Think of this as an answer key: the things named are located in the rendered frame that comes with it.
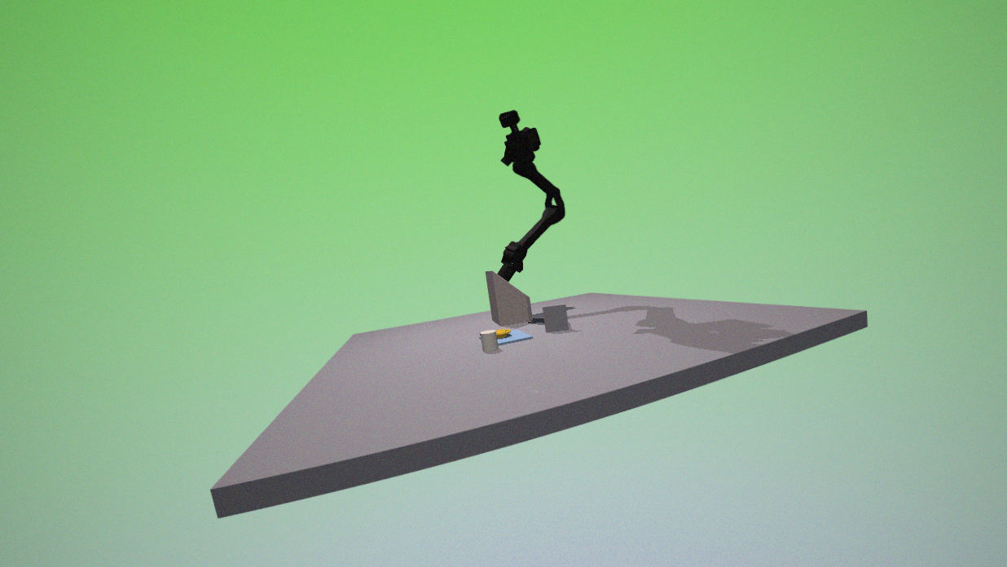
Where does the light blue flat mat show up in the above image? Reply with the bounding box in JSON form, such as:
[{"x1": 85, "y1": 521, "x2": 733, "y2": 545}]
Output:
[{"x1": 497, "y1": 330, "x2": 533, "y2": 345}]

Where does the cream cylinder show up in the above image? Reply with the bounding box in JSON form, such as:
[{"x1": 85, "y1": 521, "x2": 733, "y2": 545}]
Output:
[{"x1": 480, "y1": 330, "x2": 499, "y2": 352}]

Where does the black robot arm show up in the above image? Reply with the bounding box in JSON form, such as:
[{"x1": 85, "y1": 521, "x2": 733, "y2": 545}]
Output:
[{"x1": 497, "y1": 127, "x2": 565, "y2": 282}]

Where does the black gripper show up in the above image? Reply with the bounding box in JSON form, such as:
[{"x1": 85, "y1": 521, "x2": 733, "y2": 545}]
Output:
[{"x1": 499, "y1": 110, "x2": 535, "y2": 165}]

